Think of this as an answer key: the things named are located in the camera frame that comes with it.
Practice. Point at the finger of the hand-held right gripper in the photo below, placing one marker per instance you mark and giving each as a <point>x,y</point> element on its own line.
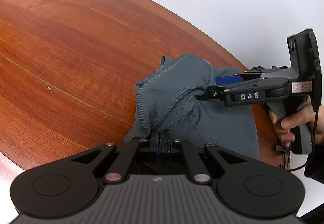
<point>227,80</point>
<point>212,92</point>

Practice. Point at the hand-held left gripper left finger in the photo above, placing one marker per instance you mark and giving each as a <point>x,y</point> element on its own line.
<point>157,145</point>

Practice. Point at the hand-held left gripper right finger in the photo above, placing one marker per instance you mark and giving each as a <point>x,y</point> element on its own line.
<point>164,145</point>

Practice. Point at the grey jacket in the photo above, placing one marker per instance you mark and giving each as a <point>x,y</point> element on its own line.
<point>172,92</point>

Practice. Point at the person's right forearm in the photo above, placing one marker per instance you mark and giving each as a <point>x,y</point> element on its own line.
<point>316,163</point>

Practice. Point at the person's right hand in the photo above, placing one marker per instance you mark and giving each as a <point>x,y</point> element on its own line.
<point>298,120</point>

